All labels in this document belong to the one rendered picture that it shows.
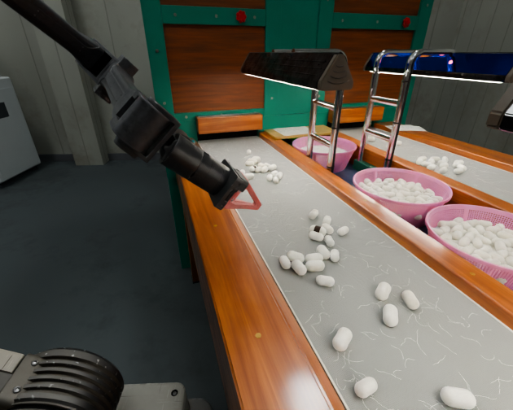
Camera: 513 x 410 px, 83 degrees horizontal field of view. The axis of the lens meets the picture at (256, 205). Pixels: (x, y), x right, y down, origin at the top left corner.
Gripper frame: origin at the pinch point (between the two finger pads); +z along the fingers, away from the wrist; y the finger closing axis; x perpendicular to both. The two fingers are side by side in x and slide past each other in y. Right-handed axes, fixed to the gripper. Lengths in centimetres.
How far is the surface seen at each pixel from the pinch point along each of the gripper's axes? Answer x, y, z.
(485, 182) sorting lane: -45, 11, 69
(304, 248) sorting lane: 1.6, -2.7, 14.7
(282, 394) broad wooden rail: 10.8, -30.1, 0.3
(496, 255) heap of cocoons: -22, -18, 42
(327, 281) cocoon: 1.5, -14.5, 12.5
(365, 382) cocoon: 4.7, -31.6, 8.6
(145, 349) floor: 87, 43, 29
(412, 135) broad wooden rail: -58, 60, 80
